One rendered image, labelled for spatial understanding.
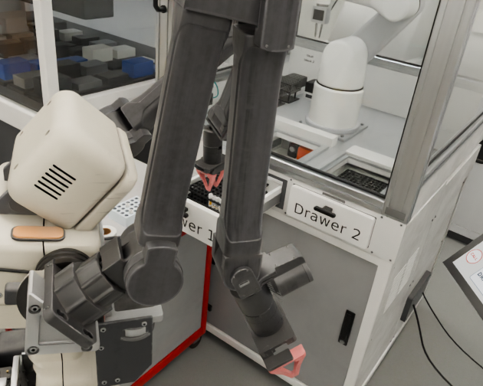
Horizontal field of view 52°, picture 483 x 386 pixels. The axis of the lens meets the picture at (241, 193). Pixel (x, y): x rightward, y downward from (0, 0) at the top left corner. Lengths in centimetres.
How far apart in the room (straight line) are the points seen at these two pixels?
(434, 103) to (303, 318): 93
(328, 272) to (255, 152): 112
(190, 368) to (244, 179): 163
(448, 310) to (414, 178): 148
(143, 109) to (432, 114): 74
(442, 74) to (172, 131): 89
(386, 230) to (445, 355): 115
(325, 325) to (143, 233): 128
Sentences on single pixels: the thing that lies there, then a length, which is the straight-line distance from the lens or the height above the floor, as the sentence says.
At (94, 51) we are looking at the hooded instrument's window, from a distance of 216.
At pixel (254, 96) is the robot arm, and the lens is 61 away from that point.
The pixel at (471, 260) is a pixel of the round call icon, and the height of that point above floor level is 101.
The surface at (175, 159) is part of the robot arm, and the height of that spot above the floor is 141.
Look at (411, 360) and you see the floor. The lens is 248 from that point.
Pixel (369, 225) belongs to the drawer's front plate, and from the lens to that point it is 153.
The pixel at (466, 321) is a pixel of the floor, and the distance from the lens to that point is 282.
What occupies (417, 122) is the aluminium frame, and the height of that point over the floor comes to 124.
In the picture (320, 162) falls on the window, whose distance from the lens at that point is 157.
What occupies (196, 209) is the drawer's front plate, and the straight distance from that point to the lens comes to 144.
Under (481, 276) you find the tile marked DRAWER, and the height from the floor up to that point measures 100.
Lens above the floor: 168
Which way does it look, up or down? 29 degrees down
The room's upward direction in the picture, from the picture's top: 6 degrees clockwise
